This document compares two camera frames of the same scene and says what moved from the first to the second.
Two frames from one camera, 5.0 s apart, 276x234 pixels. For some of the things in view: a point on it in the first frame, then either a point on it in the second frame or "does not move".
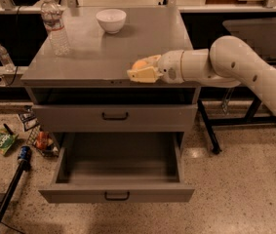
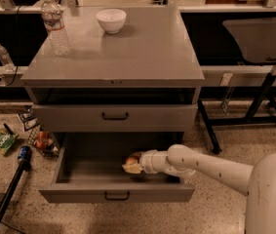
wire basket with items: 43,141 does not move
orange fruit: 138,64 to 131,161
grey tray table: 268,37 does not move
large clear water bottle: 53,18 does not move
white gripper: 171,66 to 148,162
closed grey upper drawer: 114,118 does not move
